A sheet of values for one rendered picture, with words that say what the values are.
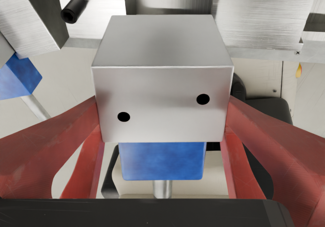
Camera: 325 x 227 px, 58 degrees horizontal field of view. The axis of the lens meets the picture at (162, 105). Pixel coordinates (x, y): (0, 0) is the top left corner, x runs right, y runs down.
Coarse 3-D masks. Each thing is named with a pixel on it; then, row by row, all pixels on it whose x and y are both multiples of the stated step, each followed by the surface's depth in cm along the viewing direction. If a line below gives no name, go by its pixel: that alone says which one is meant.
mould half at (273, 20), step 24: (96, 0) 18; (120, 0) 18; (216, 0) 17; (240, 0) 17; (264, 0) 17; (288, 0) 16; (312, 0) 16; (72, 24) 19; (96, 24) 19; (216, 24) 18; (240, 24) 18; (264, 24) 18; (288, 24) 17; (264, 48) 19; (288, 48) 19
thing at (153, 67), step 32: (128, 32) 12; (160, 32) 12; (192, 32) 12; (96, 64) 10; (128, 64) 10; (160, 64) 10; (192, 64) 10; (224, 64) 10; (96, 96) 11; (128, 96) 11; (160, 96) 11; (192, 96) 11; (224, 96) 11; (128, 128) 12; (160, 128) 12; (192, 128) 12; (128, 160) 15; (160, 160) 15; (192, 160) 15; (160, 192) 17
